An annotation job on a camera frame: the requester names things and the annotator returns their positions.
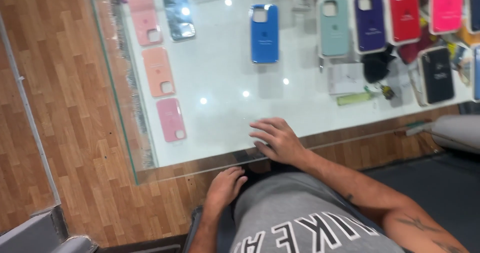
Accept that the person's right hand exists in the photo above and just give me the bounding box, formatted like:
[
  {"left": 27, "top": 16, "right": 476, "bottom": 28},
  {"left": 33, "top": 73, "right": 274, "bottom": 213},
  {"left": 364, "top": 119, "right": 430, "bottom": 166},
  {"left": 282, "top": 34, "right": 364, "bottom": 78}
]
[{"left": 249, "top": 117, "right": 310, "bottom": 167}]

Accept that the person's left hand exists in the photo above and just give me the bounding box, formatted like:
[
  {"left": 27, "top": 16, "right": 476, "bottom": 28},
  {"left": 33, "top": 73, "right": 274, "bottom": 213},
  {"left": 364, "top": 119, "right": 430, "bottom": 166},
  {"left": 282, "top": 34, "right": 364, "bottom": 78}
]
[{"left": 204, "top": 166, "right": 249, "bottom": 212}]

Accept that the grey printed shirt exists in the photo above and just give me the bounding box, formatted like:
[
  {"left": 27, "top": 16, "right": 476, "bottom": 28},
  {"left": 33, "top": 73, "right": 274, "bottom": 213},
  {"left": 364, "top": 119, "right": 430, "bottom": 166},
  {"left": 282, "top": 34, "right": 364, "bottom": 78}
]
[{"left": 230, "top": 172, "right": 406, "bottom": 253}]

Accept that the rose pink phone case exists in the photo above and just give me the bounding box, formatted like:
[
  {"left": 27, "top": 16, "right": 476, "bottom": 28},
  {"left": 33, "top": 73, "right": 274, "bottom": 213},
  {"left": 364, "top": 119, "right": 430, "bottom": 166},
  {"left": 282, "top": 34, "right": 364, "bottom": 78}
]
[{"left": 155, "top": 97, "right": 187, "bottom": 143}]

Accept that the green lighter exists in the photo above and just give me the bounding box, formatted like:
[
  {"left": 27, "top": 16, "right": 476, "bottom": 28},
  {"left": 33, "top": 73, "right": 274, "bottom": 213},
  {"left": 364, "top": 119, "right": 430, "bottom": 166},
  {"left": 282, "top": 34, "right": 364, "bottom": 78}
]
[{"left": 336, "top": 91, "right": 373, "bottom": 107}]

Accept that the white paper sheet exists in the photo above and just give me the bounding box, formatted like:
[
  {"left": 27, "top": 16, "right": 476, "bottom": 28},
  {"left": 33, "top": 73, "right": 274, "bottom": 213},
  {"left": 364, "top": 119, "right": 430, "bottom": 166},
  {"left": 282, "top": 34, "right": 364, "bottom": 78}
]
[{"left": 328, "top": 62, "right": 367, "bottom": 96}]

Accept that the peach phone case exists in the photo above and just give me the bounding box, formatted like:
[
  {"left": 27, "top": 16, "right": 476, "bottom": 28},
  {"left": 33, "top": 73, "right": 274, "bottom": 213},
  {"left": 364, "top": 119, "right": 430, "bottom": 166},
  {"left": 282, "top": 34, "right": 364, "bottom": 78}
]
[{"left": 141, "top": 46, "right": 176, "bottom": 98}]

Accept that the teal phone case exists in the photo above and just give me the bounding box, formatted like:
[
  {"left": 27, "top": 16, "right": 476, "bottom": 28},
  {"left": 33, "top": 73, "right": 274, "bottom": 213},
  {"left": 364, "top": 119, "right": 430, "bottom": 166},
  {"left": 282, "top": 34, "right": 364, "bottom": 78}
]
[{"left": 317, "top": 0, "right": 350, "bottom": 58}]

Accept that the black cloth pouch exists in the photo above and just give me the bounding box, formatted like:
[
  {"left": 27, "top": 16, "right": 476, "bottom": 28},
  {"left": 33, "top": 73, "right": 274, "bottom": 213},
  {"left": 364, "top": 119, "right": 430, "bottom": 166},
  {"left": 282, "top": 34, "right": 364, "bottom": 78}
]
[{"left": 361, "top": 45, "right": 397, "bottom": 84}]

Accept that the glossy dark grey phone case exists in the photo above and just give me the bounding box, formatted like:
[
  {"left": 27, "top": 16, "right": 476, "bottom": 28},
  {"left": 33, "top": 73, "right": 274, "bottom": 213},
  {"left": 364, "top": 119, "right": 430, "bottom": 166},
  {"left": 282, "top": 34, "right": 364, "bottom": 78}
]
[{"left": 161, "top": 0, "right": 196, "bottom": 42}]

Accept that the purple phone case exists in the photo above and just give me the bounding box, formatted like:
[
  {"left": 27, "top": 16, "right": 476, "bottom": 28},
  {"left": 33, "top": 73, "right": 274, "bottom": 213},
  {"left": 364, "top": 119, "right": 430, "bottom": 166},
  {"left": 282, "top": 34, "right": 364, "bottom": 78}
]
[{"left": 352, "top": 0, "right": 388, "bottom": 54}]

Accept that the green pen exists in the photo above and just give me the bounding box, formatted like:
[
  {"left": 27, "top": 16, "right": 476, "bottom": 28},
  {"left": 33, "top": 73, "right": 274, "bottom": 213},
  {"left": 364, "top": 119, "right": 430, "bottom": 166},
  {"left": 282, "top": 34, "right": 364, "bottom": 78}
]
[{"left": 404, "top": 121, "right": 433, "bottom": 137}]

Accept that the dark red phone case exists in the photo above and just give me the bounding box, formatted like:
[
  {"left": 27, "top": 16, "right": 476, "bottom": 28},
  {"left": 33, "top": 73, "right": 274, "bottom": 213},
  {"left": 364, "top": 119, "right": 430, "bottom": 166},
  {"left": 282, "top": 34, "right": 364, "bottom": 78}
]
[{"left": 397, "top": 27, "right": 437, "bottom": 65}]

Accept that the black phone case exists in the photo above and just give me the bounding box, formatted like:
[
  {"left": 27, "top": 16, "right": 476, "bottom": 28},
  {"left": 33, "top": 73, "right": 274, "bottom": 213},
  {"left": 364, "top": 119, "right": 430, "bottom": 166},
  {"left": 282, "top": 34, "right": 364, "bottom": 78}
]
[{"left": 417, "top": 46, "right": 456, "bottom": 106}]

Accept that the grey padded chair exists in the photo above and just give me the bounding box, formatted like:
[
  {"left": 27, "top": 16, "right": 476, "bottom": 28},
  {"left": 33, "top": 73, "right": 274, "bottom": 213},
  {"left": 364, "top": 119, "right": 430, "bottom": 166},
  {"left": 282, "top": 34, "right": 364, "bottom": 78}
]
[{"left": 430, "top": 114, "right": 480, "bottom": 155}]

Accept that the grey cabinet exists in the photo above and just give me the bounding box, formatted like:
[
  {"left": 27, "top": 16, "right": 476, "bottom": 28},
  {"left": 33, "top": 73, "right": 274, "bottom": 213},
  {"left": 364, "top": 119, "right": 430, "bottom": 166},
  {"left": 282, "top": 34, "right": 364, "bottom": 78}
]
[{"left": 0, "top": 206, "right": 99, "bottom": 253}]

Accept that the hot pink phone case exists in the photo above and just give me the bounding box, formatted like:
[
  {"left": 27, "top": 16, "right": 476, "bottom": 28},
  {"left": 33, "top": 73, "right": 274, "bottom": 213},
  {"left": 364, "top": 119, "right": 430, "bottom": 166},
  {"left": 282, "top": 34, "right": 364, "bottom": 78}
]
[{"left": 428, "top": 0, "right": 464, "bottom": 35}]

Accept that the light blue phone case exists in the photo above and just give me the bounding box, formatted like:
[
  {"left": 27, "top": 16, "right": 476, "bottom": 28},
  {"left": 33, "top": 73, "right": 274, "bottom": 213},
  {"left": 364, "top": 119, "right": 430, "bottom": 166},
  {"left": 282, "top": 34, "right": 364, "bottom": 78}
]
[{"left": 472, "top": 45, "right": 480, "bottom": 102}]

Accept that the navy phone case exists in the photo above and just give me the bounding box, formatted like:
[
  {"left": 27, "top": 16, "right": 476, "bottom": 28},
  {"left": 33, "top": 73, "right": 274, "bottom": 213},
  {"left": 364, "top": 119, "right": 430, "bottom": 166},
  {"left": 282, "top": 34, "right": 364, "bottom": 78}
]
[{"left": 464, "top": 0, "right": 480, "bottom": 35}]

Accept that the white floor rail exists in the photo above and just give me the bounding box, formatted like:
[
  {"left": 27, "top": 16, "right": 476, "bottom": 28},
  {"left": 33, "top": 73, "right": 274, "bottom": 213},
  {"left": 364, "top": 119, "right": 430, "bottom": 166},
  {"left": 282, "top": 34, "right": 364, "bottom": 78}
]
[{"left": 0, "top": 12, "right": 62, "bottom": 207}]

